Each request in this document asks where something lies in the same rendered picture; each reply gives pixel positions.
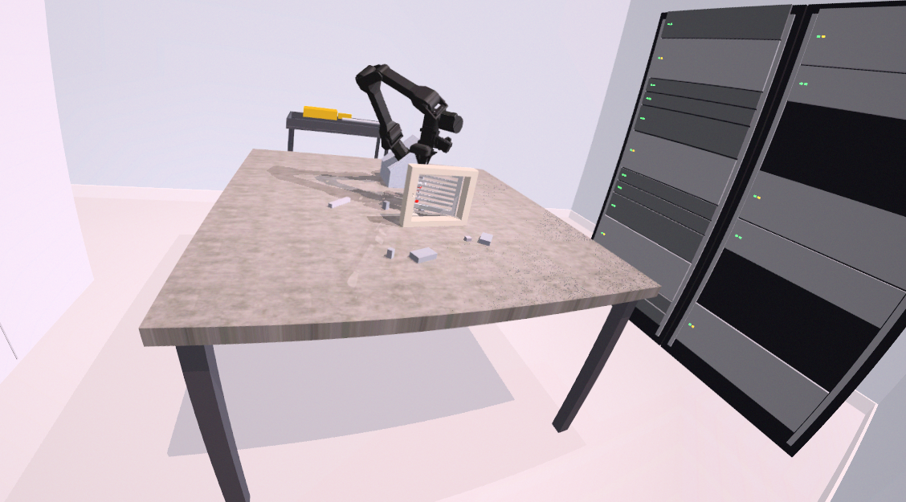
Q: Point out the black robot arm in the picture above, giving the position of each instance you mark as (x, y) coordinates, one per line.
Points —
(423, 98)

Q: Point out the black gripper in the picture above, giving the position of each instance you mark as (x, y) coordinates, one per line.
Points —
(422, 149)

